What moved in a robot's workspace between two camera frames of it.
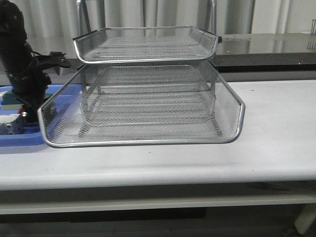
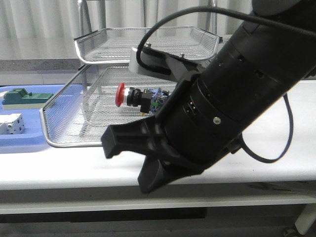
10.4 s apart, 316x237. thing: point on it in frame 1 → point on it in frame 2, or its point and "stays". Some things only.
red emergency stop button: (20, 110) → (150, 100)
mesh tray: (117, 45) stays
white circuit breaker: (11, 124) stays
